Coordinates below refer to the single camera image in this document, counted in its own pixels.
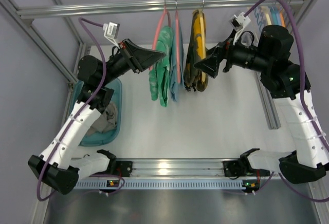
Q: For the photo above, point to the light blue trousers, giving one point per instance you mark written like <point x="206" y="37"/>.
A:
<point x="173" y="86"/>

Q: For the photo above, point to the green tie-dye trousers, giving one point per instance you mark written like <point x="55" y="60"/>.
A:
<point x="159" y="76"/>

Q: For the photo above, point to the grey cloth in basket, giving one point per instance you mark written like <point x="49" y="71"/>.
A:
<point x="106" y="122"/>

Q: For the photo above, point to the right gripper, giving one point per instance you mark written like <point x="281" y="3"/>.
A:
<point x="222" y="57"/>

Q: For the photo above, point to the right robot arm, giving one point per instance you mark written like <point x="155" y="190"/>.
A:
<point x="290" y="90"/>

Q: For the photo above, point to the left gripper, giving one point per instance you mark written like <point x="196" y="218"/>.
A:
<point x="129" y="58"/>

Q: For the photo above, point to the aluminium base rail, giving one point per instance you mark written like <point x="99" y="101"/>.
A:
<point x="175" y="168"/>

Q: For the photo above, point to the pink hanger with blue trousers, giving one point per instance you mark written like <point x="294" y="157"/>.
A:
<point x="177" y="44"/>

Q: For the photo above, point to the pink hanger with green trousers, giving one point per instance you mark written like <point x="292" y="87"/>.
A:
<point x="158" y="29"/>

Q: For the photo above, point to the right aluminium frame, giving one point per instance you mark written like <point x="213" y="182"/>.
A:
<point x="300" y="9"/>

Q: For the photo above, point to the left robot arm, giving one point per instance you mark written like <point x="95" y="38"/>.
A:
<point x="55" y="166"/>

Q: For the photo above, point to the slotted cable duct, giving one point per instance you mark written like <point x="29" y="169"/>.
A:
<point x="168" y="184"/>

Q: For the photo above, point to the camouflage yellow trousers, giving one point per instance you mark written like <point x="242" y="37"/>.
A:
<point x="191" y="74"/>

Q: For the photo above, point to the aluminium hanging rail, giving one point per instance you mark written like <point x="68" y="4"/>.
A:
<point x="127" y="7"/>

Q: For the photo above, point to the teal plastic basket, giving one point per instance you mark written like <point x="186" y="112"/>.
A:
<point x="101" y="138"/>

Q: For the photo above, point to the cream hanger with camouflage trousers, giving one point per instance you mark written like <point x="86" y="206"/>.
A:
<point x="202" y="84"/>

